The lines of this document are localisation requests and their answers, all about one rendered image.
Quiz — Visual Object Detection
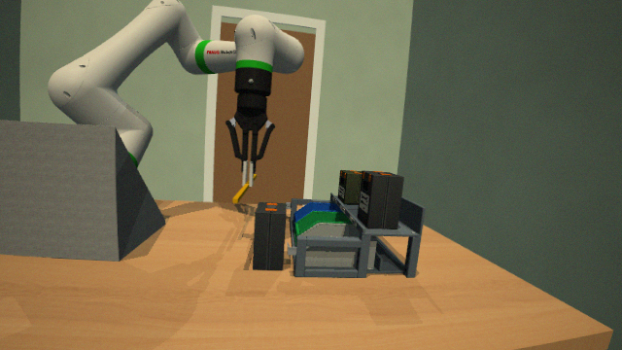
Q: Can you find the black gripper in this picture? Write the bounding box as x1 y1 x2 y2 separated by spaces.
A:
225 93 275 187

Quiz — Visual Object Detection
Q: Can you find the blue bin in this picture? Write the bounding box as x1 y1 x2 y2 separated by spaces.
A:
294 202 342 225

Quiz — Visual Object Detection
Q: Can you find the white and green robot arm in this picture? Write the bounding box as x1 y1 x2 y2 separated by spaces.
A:
48 0 304 168

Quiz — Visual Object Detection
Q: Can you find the yellow bar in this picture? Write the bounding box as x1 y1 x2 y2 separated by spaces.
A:
232 174 257 203

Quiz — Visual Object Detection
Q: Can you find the grey metal shelf rack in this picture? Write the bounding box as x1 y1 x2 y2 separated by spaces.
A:
286 192 426 278

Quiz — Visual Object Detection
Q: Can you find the green open bin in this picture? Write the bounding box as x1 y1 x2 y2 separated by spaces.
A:
294 211 352 247

